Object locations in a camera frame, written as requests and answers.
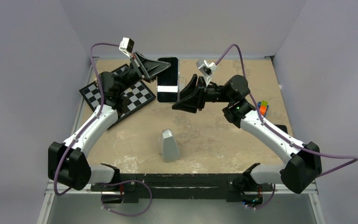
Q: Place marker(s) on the blue smartphone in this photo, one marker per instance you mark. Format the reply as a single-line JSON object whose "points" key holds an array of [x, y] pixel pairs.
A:
{"points": [[282, 129]]}

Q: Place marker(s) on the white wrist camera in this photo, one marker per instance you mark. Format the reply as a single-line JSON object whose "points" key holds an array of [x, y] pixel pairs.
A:
{"points": [[207, 70], [126, 46]]}

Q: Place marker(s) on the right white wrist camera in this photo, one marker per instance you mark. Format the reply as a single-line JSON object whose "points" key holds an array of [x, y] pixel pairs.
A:
{"points": [[207, 70]]}

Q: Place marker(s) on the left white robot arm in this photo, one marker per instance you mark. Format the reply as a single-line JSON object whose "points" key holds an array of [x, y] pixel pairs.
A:
{"points": [[67, 161]]}

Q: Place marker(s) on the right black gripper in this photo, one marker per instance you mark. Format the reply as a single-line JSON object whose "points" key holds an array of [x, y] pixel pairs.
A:
{"points": [[196, 101]]}

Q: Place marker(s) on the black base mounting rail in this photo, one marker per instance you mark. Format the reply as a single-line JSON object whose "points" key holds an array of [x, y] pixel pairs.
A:
{"points": [[232, 187]]}

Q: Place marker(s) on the colourful toy car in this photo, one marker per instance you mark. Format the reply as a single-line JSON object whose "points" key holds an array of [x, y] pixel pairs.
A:
{"points": [[263, 107]]}

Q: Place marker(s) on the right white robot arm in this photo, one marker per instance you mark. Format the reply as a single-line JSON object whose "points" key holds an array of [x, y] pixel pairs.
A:
{"points": [[301, 164]]}

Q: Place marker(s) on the grey tapered block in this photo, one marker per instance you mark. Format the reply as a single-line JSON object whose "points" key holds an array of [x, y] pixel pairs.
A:
{"points": [[168, 147]]}

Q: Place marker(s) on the black smartphone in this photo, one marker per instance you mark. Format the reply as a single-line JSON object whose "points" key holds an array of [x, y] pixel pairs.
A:
{"points": [[168, 81]]}

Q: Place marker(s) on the white phone case with phone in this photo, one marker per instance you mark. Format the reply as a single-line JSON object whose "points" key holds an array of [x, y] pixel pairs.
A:
{"points": [[182, 83]]}

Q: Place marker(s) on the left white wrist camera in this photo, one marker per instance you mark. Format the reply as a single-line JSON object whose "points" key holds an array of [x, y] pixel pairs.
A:
{"points": [[126, 46]]}

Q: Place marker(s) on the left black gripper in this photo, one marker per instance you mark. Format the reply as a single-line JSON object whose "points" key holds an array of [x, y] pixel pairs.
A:
{"points": [[147, 68]]}

